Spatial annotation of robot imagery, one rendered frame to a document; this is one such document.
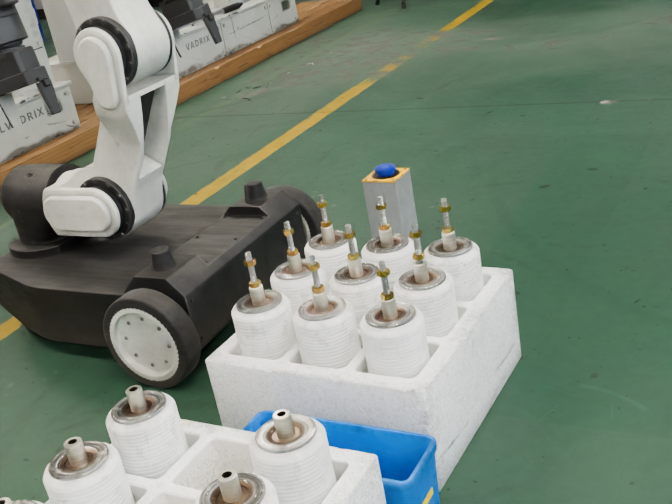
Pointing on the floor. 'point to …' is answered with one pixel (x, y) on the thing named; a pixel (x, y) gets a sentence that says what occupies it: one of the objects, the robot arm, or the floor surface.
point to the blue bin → (393, 439)
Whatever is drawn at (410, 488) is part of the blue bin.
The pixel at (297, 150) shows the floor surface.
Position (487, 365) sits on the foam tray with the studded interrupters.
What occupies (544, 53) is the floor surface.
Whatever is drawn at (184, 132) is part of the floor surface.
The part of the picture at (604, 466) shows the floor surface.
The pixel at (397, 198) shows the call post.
